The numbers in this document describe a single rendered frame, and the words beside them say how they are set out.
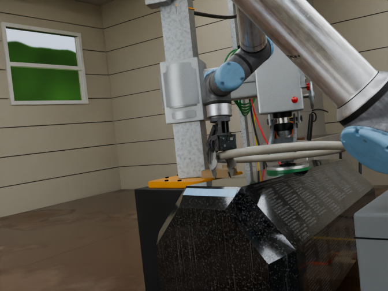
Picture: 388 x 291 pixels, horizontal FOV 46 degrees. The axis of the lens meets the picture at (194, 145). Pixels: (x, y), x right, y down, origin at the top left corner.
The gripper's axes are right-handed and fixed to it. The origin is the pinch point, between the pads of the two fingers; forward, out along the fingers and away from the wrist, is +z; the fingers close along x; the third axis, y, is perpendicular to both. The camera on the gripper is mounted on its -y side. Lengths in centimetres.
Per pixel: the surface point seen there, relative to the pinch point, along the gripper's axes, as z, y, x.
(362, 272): 26, 57, 13
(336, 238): 32, -28, 63
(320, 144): -7.5, 24.4, 25.4
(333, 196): 14, -41, 72
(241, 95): -50, -114, 59
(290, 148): -6.8, 23.3, 15.3
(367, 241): 18, 60, 13
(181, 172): -4, -139, 22
